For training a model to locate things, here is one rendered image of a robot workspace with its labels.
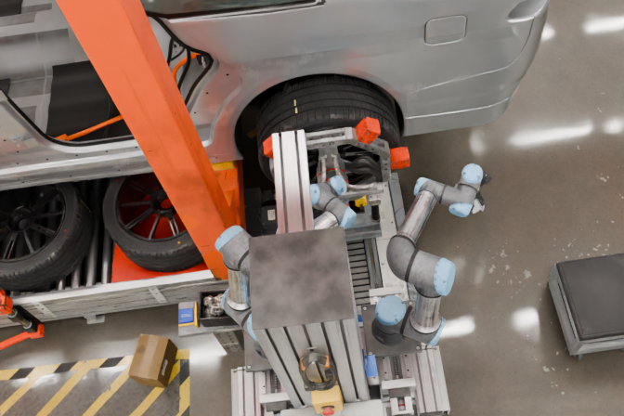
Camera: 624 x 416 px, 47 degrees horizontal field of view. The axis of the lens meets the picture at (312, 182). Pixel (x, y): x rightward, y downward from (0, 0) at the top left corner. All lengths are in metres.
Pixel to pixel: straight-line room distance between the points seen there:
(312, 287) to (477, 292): 2.27
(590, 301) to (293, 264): 2.12
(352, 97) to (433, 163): 1.27
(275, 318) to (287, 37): 1.40
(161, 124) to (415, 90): 1.28
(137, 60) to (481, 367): 2.43
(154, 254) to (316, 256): 1.96
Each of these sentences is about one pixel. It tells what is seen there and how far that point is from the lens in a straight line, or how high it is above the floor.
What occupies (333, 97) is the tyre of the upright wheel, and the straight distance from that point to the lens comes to 3.12.
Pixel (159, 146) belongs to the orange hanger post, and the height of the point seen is 1.69.
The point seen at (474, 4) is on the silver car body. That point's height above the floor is 1.58.
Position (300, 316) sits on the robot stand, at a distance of 1.74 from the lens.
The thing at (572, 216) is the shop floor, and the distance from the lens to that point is 4.23.
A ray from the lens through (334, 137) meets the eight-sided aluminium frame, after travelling 3.06.
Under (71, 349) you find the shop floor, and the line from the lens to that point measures 4.20.
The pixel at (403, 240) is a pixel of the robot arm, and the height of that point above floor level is 1.43.
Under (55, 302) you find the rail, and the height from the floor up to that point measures 0.35.
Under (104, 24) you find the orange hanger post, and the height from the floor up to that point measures 2.28.
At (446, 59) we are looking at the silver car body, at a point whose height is 1.28.
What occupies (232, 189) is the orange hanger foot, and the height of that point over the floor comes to 0.70.
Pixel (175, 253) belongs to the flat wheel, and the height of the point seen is 0.48.
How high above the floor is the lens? 3.65
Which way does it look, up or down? 59 degrees down
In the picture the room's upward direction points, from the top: 12 degrees counter-clockwise
